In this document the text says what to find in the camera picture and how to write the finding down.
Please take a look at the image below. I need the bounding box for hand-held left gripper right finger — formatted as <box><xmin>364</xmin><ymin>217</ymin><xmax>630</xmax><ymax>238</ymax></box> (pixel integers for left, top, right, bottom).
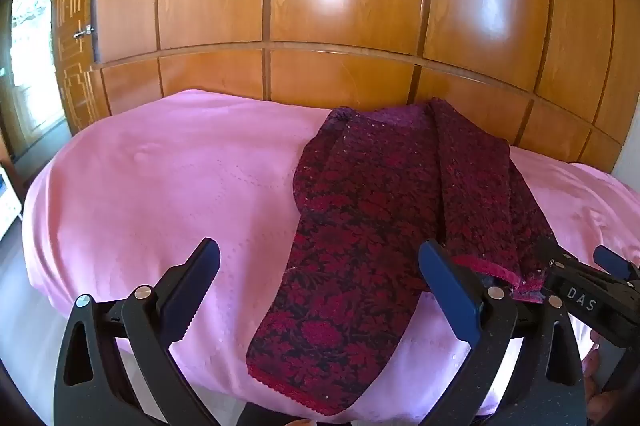
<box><xmin>419</xmin><ymin>240</ymin><xmax>586</xmax><ymax>426</ymax></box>

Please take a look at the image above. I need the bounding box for wooden door with handle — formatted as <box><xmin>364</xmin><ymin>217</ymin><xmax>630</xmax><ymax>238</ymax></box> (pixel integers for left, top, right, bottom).
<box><xmin>0</xmin><ymin>0</ymin><xmax>66</xmax><ymax>159</ymax></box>

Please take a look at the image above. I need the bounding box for carved wooden door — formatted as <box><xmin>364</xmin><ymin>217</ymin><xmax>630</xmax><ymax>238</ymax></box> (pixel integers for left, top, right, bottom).
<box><xmin>50</xmin><ymin>0</ymin><xmax>112</xmax><ymax>138</ymax></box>

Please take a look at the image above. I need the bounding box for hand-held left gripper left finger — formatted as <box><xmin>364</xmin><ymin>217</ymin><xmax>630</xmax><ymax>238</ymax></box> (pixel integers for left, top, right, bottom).
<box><xmin>52</xmin><ymin>237</ymin><xmax>251</xmax><ymax>426</ymax></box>

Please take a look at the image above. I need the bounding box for white appliance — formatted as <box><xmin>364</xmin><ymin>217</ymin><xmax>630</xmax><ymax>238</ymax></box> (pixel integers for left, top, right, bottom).
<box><xmin>0</xmin><ymin>163</ymin><xmax>24</xmax><ymax>241</ymax></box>

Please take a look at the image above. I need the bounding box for wooden wardrobe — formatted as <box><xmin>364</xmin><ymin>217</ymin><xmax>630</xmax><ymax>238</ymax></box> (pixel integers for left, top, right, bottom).
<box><xmin>87</xmin><ymin>0</ymin><xmax>640</xmax><ymax>175</ymax></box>

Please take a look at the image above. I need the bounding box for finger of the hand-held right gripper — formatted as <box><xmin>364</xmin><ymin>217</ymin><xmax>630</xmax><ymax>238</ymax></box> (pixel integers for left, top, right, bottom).
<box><xmin>593</xmin><ymin>245</ymin><xmax>637</xmax><ymax>279</ymax></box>
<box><xmin>536</xmin><ymin>236</ymin><xmax>576</xmax><ymax>274</ymax></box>

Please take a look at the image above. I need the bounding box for dark red floral garment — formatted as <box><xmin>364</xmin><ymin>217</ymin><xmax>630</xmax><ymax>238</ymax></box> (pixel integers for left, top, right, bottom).
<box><xmin>246</xmin><ymin>97</ymin><xmax>562</xmax><ymax>417</ymax></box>

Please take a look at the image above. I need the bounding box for pink bed sheet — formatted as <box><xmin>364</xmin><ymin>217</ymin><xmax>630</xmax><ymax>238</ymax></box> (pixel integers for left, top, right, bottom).
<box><xmin>21</xmin><ymin>89</ymin><xmax>640</xmax><ymax>425</ymax></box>

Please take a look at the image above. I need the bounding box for person's right hand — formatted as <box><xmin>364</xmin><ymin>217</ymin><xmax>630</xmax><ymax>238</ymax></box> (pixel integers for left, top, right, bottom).
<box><xmin>584</xmin><ymin>328</ymin><xmax>621</xmax><ymax>414</ymax></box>

